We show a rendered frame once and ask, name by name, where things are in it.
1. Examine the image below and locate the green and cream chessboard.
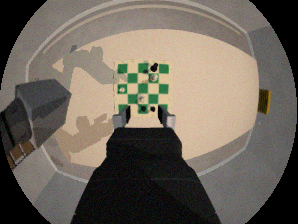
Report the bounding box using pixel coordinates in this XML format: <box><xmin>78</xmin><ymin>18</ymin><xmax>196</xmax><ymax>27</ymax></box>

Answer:
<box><xmin>114</xmin><ymin>60</ymin><xmax>172</xmax><ymax>117</ymax></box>

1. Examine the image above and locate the white chess king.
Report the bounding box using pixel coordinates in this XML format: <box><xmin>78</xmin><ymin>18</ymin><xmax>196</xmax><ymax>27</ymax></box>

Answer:
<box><xmin>150</xmin><ymin>74</ymin><xmax>158</xmax><ymax>82</ymax></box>

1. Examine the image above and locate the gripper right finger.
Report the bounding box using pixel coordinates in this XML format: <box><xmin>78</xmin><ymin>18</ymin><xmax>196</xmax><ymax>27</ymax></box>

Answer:
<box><xmin>158</xmin><ymin>105</ymin><xmax>176</xmax><ymax>130</ymax></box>

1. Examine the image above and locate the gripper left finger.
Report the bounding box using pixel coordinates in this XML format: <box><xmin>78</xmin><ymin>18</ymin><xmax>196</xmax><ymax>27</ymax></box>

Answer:
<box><xmin>112</xmin><ymin>105</ymin><xmax>131</xmax><ymax>130</ymax></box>

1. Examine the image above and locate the black chess king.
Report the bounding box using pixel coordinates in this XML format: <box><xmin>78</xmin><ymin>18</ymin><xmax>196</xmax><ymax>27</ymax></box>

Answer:
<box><xmin>150</xmin><ymin>63</ymin><xmax>158</xmax><ymax>72</ymax></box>

